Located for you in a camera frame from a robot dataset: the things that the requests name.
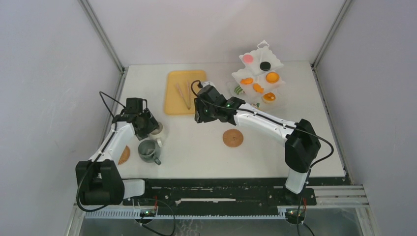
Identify orange glazed donut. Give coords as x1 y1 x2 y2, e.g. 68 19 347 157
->
262 92 276 104

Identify white three tier stand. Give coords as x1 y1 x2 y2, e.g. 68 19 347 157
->
227 40 285 110

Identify small orange pastry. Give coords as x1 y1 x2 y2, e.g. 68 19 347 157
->
240 78 254 85

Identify black camera cable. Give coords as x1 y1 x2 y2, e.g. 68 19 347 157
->
190 80 335 236
75 91 128 213

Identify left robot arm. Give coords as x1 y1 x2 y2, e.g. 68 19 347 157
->
75 98 159 212

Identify left black camera cable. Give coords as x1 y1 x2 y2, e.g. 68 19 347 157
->
75 91 128 213

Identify green layered cake slice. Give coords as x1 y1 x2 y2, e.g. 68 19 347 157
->
234 86 244 95

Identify orange round tart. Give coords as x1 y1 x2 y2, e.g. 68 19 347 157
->
265 72 280 84

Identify right black camera cable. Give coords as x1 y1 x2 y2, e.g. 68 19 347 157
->
190 80 335 236

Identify pink handled metal tongs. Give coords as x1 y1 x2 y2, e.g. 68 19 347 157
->
176 80 193 111

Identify grey mug with rattan lid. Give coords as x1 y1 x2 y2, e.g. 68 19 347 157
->
138 140 162 165

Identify round rattan coaster lid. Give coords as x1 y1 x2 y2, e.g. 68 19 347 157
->
118 146 130 165
222 129 244 148

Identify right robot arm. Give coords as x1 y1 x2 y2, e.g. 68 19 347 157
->
194 81 321 205

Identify yellow serving tray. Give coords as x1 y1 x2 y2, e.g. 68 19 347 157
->
164 70 207 116

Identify black round cookie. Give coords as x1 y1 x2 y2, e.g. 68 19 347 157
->
260 61 271 71

